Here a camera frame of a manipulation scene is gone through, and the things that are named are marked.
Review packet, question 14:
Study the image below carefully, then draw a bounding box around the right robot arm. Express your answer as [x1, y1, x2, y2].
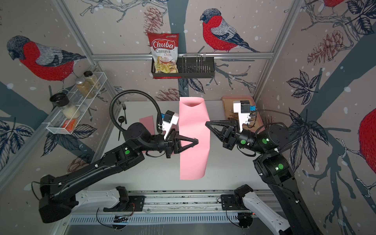
[205, 119, 322, 235]

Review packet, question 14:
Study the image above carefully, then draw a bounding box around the black ladle spoon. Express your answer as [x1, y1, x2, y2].
[117, 116, 126, 141]

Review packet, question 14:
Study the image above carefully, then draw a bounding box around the spice jar silver lid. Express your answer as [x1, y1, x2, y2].
[75, 77, 95, 99]

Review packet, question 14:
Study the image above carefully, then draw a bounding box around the small red packet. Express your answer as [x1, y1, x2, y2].
[62, 118, 77, 132]

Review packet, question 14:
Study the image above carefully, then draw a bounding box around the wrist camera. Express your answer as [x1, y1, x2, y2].
[233, 100, 257, 132]
[162, 110, 179, 140]

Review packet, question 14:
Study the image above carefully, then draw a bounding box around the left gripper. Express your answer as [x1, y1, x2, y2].
[138, 128, 196, 160]

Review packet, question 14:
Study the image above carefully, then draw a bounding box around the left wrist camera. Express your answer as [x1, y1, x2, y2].
[162, 110, 179, 140]

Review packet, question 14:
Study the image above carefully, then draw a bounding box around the pink paper sheet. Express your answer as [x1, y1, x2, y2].
[139, 116, 155, 135]
[178, 97, 211, 180]

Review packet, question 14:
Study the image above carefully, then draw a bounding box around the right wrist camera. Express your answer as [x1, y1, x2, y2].
[233, 100, 257, 132]

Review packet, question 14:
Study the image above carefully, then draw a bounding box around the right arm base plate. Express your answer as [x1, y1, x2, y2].
[220, 192, 263, 213]

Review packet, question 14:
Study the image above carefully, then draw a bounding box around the spice jar dark lid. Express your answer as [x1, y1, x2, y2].
[84, 71, 101, 90]

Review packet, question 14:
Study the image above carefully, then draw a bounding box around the black lid rice jar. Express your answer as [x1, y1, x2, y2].
[50, 93, 81, 119]

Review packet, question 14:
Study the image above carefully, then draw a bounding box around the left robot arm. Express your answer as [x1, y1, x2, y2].
[39, 122, 199, 223]

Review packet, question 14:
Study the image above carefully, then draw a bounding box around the black wire wall basket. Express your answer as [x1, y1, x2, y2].
[151, 55, 215, 79]

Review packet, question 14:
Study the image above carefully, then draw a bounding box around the Chuba cassava chips bag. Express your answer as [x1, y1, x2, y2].
[147, 32, 179, 79]

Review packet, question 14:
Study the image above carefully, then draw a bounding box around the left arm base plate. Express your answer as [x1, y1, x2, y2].
[103, 195, 146, 212]

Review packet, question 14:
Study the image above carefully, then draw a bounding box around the clear acrylic wall shelf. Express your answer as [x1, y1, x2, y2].
[47, 71, 107, 135]

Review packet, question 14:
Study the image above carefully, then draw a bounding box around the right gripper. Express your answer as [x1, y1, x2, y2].
[208, 119, 268, 157]

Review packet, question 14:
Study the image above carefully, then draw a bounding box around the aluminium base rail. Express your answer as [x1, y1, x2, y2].
[61, 185, 276, 216]

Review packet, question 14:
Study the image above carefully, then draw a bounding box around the black fork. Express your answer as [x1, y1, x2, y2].
[122, 102, 127, 124]

